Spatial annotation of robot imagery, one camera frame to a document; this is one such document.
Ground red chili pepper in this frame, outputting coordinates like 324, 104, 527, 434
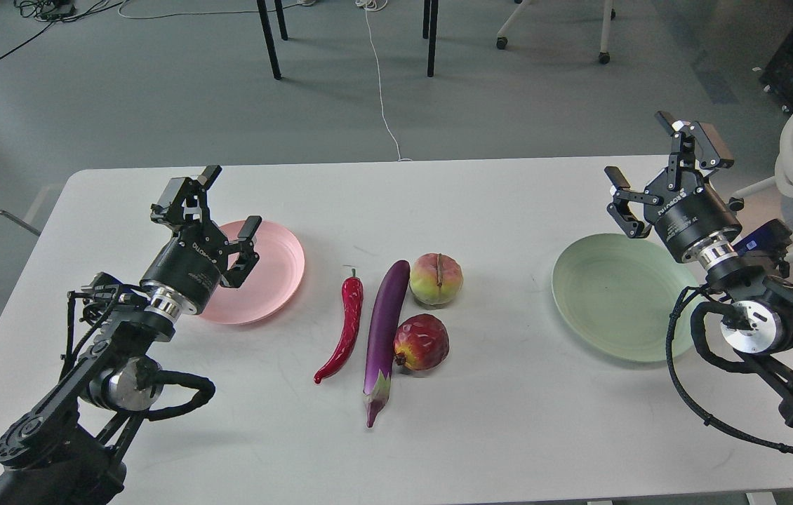
313, 267, 365, 384

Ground black table legs left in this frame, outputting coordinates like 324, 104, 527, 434
255, 0, 288, 81

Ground black table legs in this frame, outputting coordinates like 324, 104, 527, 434
255, 0, 288, 81
422, 0, 439, 78

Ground black table legs right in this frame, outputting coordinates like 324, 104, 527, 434
422, 0, 439, 78

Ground pink plate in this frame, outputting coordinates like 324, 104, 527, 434
200, 220, 305, 324

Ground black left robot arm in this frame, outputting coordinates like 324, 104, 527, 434
0, 164, 262, 504

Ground black cables on floor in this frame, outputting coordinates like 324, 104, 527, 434
0, 0, 124, 86

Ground red pomegranate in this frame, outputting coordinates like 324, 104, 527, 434
393, 314, 450, 371

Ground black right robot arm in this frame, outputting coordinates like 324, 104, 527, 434
605, 111, 793, 455

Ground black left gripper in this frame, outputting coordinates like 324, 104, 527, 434
140, 166, 262, 314

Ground white wheeled stand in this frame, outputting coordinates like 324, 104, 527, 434
495, 0, 617, 65

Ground light green plate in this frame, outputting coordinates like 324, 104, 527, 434
552, 234, 697, 363

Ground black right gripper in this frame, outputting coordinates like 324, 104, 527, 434
604, 111, 742, 263

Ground yellow-pink peach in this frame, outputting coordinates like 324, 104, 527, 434
409, 252, 464, 307

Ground white cable on floor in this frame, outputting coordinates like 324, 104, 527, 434
119, 0, 413, 163

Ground purple eggplant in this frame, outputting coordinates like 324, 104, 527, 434
362, 260, 411, 429

